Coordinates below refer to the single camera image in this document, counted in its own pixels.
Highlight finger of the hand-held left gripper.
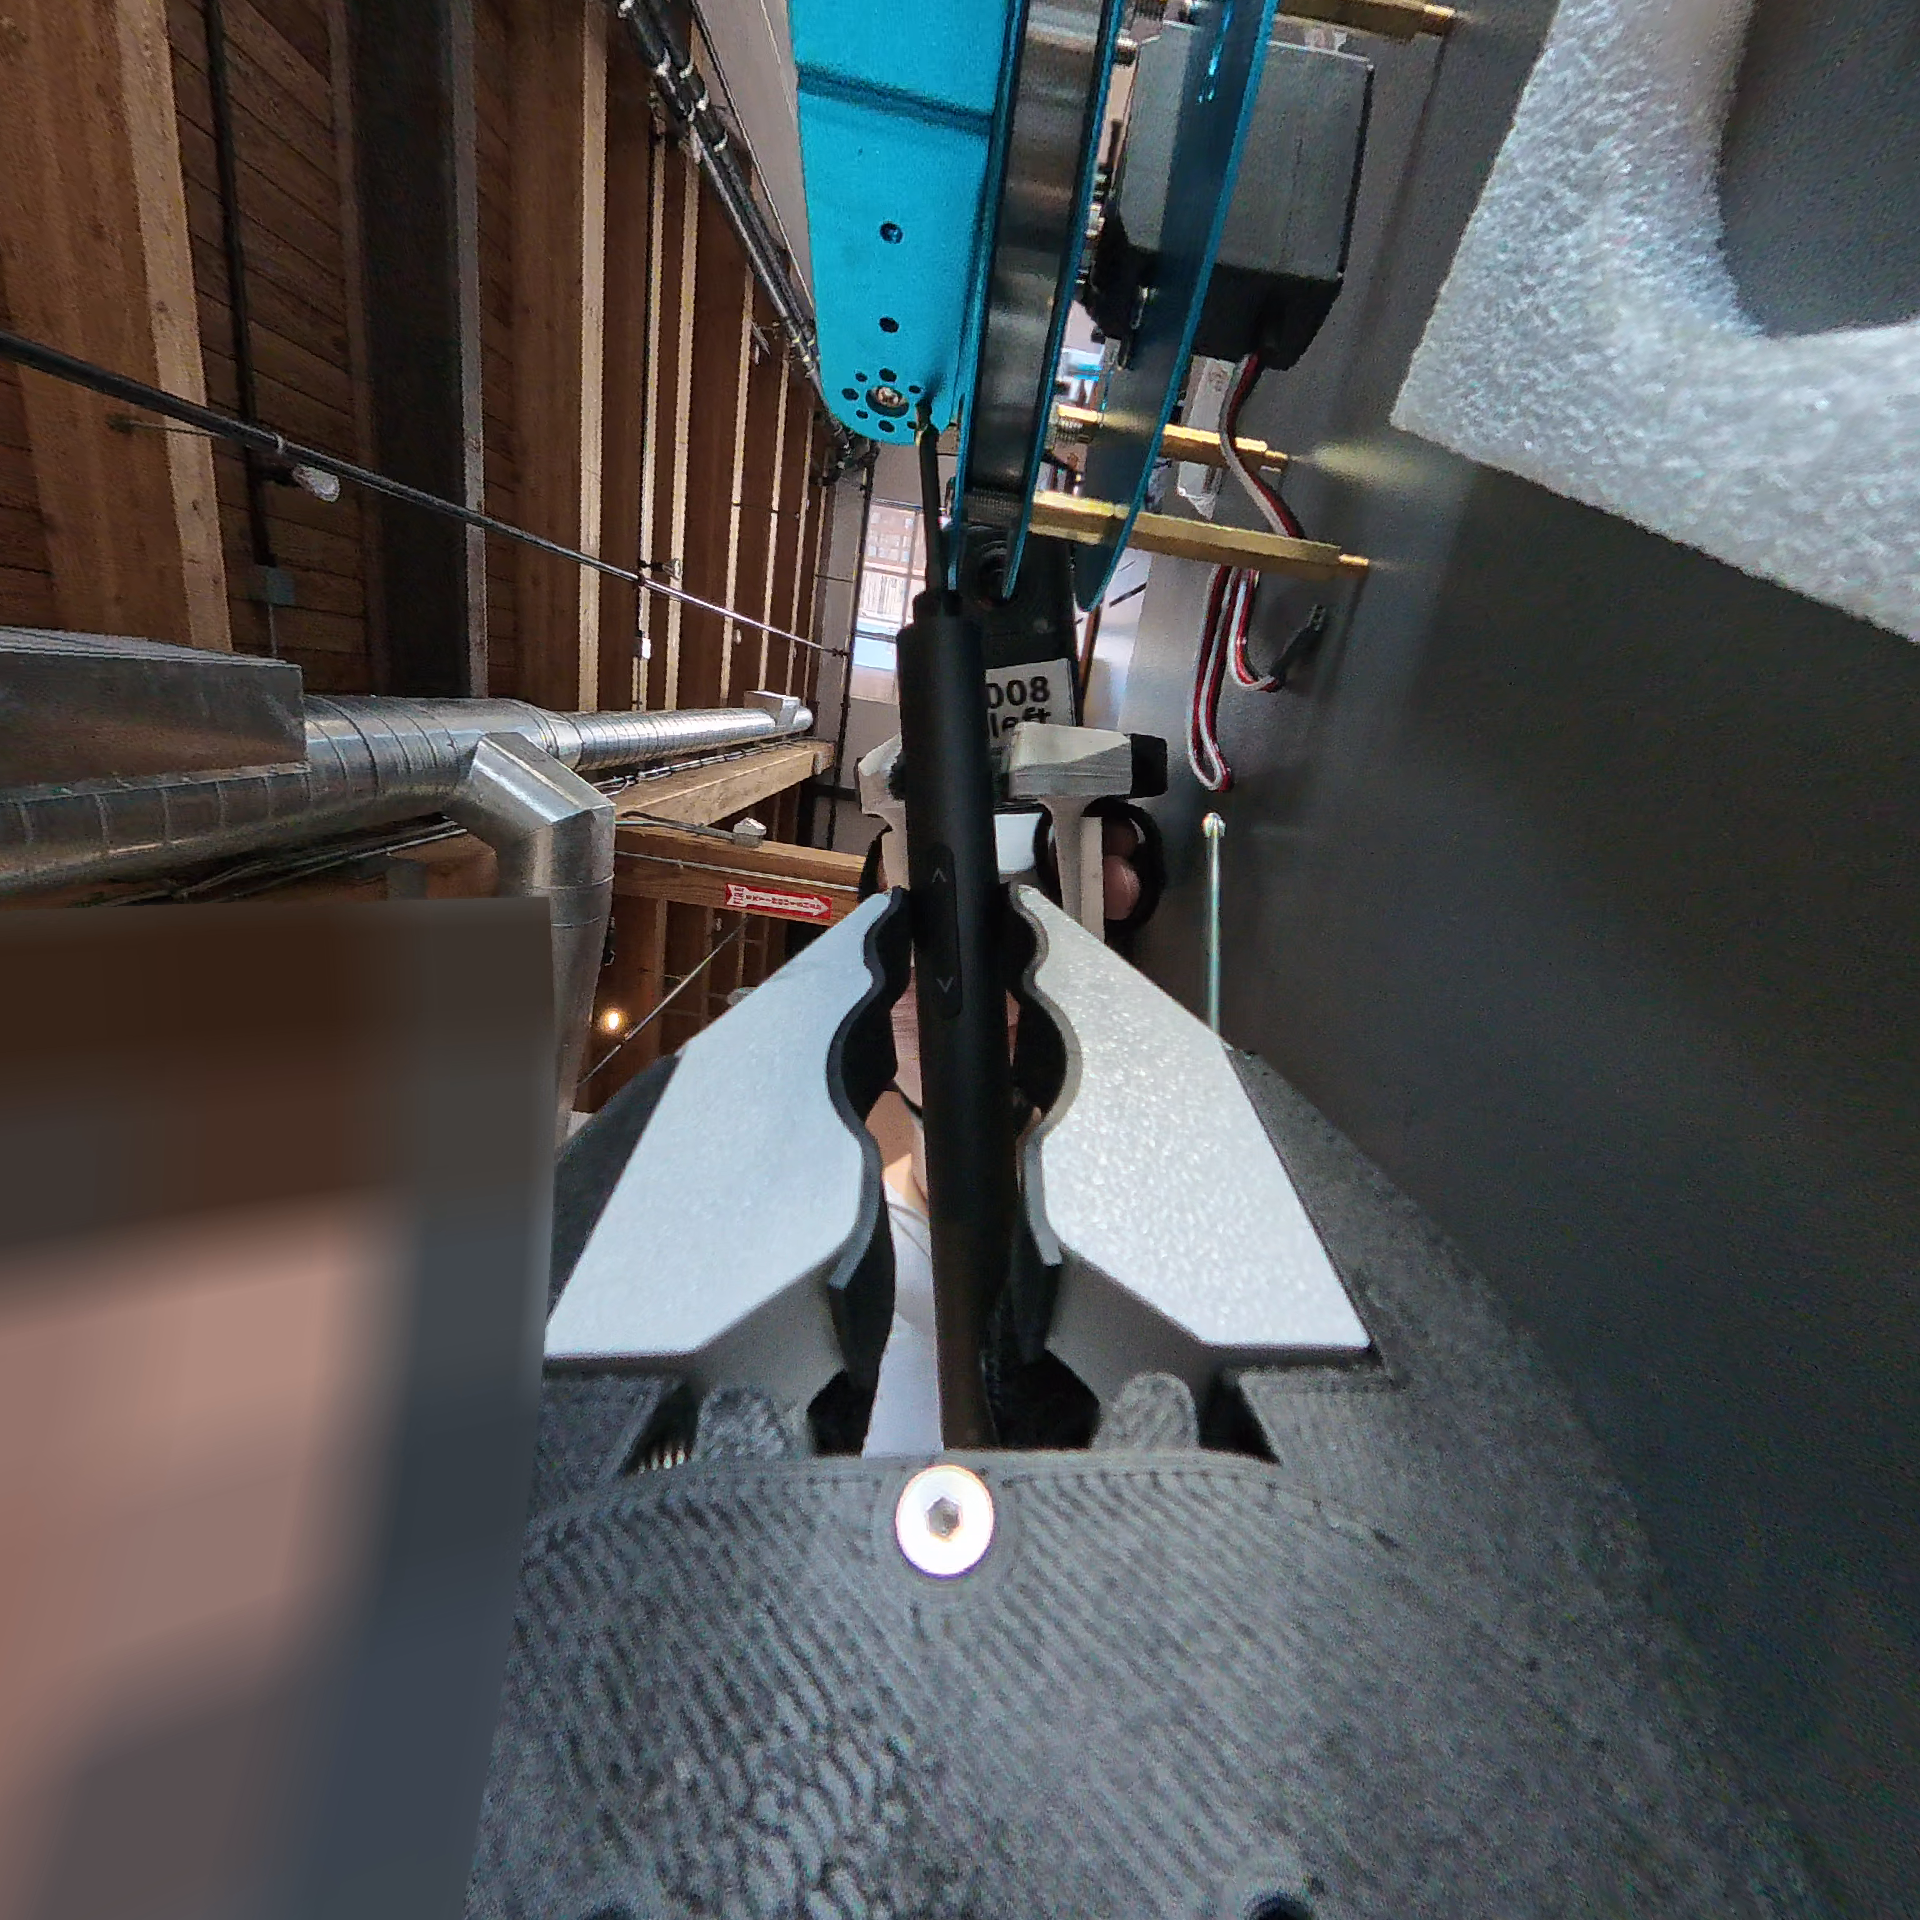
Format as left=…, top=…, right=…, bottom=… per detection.
left=855, top=745, right=914, bottom=868

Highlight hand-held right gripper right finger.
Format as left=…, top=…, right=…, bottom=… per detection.
left=1007, top=881, right=1378, bottom=1419

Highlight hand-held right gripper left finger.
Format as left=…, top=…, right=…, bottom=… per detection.
left=543, top=884, right=916, bottom=1419

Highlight black electric screwdriver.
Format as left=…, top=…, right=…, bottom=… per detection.
left=896, top=428, right=1011, bottom=1456

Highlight blue toy robot arm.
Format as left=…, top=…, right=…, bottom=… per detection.
left=787, top=0, right=1459, bottom=602

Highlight grey desk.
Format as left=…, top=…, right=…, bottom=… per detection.
left=1124, top=0, right=1920, bottom=1920

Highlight bright window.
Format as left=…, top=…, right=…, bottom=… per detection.
left=849, top=495, right=939, bottom=723

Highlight person's white shirt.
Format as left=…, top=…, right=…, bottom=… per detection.
left=865, top=1187, right=945, bottom=1456

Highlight long metal screw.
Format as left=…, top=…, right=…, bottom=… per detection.
left=1198, top=810, right=1230, bottom=1045

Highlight black ceiling rod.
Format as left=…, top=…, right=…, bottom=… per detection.
left=0, top=329, right=842, bottom=655

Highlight black ceiling conduit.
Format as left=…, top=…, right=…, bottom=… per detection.
left=615, top=0, right=827, bottom=376

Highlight white foam block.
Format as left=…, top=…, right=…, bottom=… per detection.
left=1394, top=0, right=1920, bottom=649

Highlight red white black servo cable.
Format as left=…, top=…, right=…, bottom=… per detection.
left=1190, top=349, right=1341, bottom=793

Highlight silver ventilation duct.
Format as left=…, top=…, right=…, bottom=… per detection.
left=0, top=627, right=827, bottom=1159

